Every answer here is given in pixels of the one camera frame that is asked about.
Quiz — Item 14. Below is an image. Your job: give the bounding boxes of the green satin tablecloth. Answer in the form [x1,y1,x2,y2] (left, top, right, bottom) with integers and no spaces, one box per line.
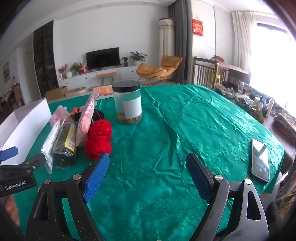
[13,84,284,241]

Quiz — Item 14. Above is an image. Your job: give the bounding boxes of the folded striped blanket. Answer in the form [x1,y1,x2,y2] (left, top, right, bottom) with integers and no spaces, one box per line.
[273,113,296,145]

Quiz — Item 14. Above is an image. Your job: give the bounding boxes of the white curtain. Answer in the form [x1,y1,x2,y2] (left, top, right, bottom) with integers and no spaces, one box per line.
[232,10,258,72]

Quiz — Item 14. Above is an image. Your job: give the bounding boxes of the person's left hand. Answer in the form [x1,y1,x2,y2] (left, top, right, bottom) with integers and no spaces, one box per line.
[4,194,20,229]

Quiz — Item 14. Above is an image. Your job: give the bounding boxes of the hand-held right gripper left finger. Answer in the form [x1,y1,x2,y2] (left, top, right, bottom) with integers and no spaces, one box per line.
[26,152,110,241]

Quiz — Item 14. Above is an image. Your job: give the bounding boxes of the red yarn ball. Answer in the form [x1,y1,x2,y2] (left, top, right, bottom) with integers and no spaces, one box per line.
[84,119,113,161]

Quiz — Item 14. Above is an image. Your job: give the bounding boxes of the large green potted plant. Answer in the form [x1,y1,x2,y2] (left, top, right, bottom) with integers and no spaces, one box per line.
[129,51,148,66]

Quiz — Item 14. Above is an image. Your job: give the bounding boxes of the smartphone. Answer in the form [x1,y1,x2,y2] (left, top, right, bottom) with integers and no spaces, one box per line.
[251,138,270,183]

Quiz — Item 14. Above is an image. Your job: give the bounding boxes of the standing air conditioner with cover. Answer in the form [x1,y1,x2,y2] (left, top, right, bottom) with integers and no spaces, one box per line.
[159,18,175,67]

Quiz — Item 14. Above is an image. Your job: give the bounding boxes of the white television cabinet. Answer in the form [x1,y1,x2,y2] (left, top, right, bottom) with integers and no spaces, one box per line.
[58,65,139,90]

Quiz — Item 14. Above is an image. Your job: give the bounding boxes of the grey curtain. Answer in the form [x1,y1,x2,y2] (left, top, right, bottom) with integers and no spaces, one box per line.
[168,0,193,84]

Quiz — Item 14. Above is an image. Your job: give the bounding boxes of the clear jar with black lid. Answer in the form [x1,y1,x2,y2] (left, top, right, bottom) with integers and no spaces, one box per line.
[112,81,142,125]

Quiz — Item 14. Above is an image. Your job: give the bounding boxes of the black bag roll yellow label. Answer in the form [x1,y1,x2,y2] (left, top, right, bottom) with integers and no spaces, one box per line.
[52,122,78,169]

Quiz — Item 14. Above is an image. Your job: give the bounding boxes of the black wall cabinet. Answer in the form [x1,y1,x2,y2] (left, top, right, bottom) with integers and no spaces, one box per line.
[33,20,59,98]

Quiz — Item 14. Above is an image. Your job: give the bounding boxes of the wooden stool with metal legs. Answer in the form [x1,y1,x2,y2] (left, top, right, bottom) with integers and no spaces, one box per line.
[96,72,117,87]

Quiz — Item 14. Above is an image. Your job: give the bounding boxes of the orange book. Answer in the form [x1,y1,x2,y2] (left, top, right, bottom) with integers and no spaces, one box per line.
[92,85,114,96]

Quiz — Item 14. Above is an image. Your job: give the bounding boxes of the white plastic packet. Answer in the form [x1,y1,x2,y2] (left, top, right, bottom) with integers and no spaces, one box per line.
[41,119,61,175]

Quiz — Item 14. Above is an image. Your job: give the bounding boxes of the red wall hanging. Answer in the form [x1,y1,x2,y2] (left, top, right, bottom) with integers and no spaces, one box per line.
[192,16,204,37]

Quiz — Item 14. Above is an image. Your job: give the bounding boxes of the pile of assorted clutter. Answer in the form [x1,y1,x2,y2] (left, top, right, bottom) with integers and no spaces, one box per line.
[214,81,275,123]

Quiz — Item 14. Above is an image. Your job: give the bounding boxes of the wooden dining chair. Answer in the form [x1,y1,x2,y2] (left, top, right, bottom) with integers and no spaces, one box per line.
[7,83,23,109]

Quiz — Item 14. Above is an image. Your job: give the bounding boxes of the white cardboard box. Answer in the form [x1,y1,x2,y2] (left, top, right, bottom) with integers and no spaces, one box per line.
[0,98,52,166]

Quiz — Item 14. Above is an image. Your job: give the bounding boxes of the framed wall picture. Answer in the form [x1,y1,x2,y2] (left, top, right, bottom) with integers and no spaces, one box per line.
[3,61,10,84]

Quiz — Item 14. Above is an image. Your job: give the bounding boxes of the red flowers in vase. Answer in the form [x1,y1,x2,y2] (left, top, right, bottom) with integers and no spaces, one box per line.
[58,64,68,80]

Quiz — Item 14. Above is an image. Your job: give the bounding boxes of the orange lounge chair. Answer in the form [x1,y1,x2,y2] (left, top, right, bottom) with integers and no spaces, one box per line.
[136,55,183,85]

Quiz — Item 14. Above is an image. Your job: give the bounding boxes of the brown cardboard box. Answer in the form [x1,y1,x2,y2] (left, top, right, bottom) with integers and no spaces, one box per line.
[45,86,68,101]

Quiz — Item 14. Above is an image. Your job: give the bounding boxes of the pink plastic bag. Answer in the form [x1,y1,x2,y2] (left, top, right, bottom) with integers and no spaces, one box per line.
[50,105,74,127]

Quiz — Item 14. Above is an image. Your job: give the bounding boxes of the potted plant with red decorations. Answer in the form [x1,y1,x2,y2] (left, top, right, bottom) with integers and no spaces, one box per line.
[70,62,88,76]

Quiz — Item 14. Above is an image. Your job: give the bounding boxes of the flat screen television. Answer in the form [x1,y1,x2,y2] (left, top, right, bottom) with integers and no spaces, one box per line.
[86,47,121,70]

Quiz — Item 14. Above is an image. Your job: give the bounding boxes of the pink floral packet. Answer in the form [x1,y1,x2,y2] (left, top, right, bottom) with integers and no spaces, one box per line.
[76,90,100,147]

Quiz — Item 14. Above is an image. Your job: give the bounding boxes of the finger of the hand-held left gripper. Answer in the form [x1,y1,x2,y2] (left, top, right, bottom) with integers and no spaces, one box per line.
[0,153,46,177]
[0,146,18,165]

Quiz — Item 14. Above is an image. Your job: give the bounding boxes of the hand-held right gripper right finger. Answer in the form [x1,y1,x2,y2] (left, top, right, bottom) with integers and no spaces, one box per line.
[186,152,270,241]

